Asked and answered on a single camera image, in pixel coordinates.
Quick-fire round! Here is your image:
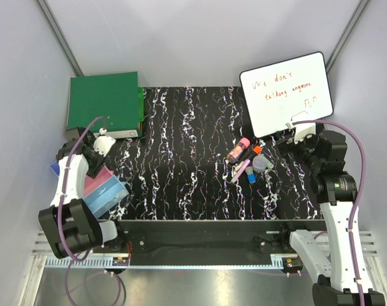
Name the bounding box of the green transparent highlighter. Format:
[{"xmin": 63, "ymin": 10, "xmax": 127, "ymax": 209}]
[{"xmin": 265, "ymin": 157, "xmax": 274, "ymax": 170}]

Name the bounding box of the sky blue drawer bin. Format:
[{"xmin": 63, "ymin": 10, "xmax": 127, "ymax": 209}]
[{"xmin": 84, "ymin": 176, "xmax": 129, "ymax": 219}]

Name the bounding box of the clear jar of bands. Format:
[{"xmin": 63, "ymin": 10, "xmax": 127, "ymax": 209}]
[{"xmin": 252, "ymin": 154, "xmax": 267, "ymax": 173}]

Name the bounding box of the pink drawer bin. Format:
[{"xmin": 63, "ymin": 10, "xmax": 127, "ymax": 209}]
[{"xmin": 84, "ymin": 166, "xmax": 113, "ymax": 197}]

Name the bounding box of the green ring binder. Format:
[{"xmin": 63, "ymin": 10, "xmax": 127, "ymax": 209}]
[{"xmin": 66, "ymin": 71, "xmax": 144, "ymax": 139}]

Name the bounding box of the lilac highlighter pen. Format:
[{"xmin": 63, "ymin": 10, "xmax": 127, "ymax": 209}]
[{"xmin": 230, "ymin": 160, "xmax": 251, "ymax": 184}]

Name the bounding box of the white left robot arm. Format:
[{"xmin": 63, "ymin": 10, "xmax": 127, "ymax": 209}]
[{"xmin": 38, "ymin": 127, "xmax": 127, "ymax": 261}]

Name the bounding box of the black marble pattern mat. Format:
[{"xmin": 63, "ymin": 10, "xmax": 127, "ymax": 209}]
[{"xmin": 104, "ymin": 87, "xmax": 321, "ymax": 220}]

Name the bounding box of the black orange-capped marker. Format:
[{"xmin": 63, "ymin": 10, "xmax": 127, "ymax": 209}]
[{"xmin": 244, "ymin": 146, "xmax": 262, "ymax": 162}]

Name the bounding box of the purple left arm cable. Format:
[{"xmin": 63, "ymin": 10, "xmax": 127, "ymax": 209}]
[{"xmin": 59, "ymin": 116, "xmax": 128, "ymax": 306}]

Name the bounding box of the colourful pink-capped tube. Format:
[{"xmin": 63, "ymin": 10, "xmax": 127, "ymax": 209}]
[{"xmin": 226, "ymin": 138, "xmax": 250, "ymax": 164}]

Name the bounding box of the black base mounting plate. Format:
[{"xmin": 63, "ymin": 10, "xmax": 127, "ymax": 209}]
[{"xmin": 94, "ymin": 220, "xmax": 326, "ymax": 267}]

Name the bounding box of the light blue drawer bin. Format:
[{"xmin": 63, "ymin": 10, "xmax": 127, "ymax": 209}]
[{"xmin": 50, "ymin": 161, "xmax": 60, "ymax": 177}]

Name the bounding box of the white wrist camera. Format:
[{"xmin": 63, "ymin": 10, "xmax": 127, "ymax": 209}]
[
  {"xmin": 286, "ymin": 111, "xmax": 316, "ymax": 144},
  {"xmin": 93, "ymin": 128, "xmax": 116, "ymax": 157}
]

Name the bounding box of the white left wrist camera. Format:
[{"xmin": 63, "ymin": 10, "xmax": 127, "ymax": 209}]
[{"xmin": 93, "ymin": 128, "xmax": 116, "ymax": 157}]

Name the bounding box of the white dry-erase board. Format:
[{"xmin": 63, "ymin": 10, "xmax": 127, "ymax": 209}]
[{"xmin": 239, "ymin": 52, "xmax": 333, "ymax": 138}]

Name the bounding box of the beige small marker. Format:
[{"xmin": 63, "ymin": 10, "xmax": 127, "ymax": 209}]
[{"xmin": 232, "ymin": 161, "xmax": 244, "ymax": 175}]

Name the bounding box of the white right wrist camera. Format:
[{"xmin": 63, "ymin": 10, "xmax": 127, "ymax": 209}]
[{"xmin": 286, "ymin": 111, "xmax": 316, "ymax": 144}]

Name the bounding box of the aluminium front rail frame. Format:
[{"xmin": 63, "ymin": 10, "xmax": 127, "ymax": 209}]
[{"xmin": 19, "ymin": 230, "xmax": 387, "ymax": 306}]

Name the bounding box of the blue and grey bottle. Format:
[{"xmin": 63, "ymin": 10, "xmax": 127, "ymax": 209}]
[{"xmin": 245, "ymin": 166, "xmax": 256, "ymax": 184}]

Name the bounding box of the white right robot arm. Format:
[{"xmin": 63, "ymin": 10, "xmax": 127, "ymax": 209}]
[{"xmin": 277, "ymin": 131, "xmax": 386, "ymax": 305}]

